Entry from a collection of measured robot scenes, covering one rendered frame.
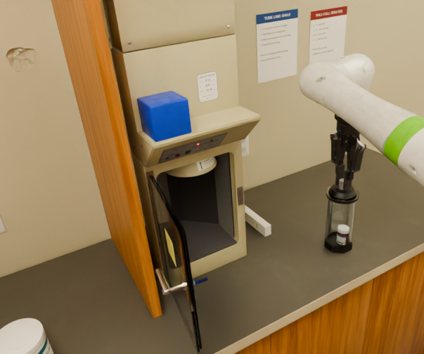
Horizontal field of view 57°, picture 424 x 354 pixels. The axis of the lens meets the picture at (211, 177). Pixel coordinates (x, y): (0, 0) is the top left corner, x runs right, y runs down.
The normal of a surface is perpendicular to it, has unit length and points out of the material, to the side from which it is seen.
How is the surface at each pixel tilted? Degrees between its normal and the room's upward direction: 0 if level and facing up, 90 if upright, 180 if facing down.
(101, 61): 90
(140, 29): 90
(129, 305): 0
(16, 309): 0
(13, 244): 90
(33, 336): 0
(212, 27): 90
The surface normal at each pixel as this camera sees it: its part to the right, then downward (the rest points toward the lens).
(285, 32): 0.47, 0.38
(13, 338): -0.08, -0.88
